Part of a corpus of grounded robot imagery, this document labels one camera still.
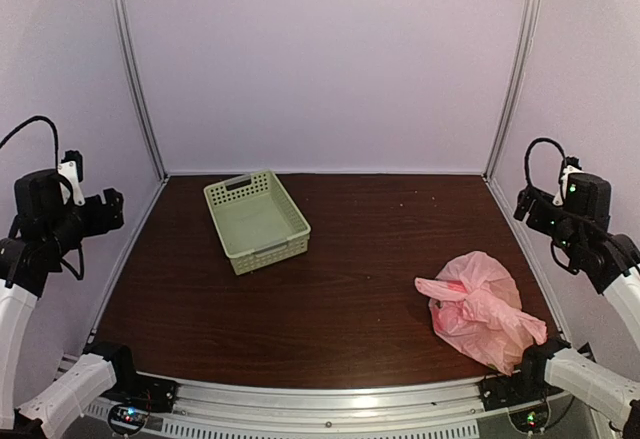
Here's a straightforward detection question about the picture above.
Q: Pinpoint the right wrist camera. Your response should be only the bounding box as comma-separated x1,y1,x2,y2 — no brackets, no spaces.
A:
552,156,582,207

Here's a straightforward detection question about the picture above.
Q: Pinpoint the green perforated plastic basket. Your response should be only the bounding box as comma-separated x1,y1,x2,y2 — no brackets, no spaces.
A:
203,170,311,276

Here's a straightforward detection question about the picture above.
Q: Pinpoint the left circuit board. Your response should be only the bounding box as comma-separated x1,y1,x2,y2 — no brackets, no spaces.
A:
107,404,150,436

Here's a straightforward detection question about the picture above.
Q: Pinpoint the pink plastic bag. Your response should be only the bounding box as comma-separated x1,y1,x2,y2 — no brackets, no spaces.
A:
414,251,548,376

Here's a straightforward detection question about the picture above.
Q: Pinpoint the circuit board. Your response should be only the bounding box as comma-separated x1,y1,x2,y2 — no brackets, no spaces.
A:
107,404,150,436
508,404,550,435

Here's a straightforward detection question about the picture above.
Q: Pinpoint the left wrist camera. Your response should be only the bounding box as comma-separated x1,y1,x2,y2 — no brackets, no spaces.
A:
57,150,85,206

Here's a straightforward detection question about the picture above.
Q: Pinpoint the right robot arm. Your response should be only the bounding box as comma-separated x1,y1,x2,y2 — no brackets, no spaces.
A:
512,168,639,438

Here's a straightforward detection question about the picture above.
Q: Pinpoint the front aluminium rail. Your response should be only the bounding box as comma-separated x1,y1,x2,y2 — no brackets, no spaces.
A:
54,353,601,439

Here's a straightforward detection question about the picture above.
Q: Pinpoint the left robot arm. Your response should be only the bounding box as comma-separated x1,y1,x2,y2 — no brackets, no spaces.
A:
1,169,144,438

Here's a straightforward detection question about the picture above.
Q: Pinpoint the aluminium frame post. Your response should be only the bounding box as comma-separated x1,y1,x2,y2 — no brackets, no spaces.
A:
483,0,542,183
111,0,168,182

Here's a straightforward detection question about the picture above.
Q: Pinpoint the left aluminium frame post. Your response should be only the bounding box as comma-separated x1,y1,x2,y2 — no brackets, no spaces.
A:
111,0,168,182

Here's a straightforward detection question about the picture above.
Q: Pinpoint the right circuit board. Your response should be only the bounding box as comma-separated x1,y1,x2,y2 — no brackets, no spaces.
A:
508,404,550,435

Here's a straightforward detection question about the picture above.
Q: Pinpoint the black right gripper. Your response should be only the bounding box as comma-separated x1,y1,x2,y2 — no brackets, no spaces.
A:
514,185,582,260

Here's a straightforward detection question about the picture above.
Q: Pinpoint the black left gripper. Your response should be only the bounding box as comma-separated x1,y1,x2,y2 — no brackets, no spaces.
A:
43,187,122,257

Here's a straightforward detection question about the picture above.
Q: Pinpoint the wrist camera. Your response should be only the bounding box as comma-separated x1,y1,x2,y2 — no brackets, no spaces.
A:
552,156,582,207
57,150,85,206

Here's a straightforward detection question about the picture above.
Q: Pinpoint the right aluminium frame post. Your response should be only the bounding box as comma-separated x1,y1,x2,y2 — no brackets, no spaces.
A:
483,0,542,183

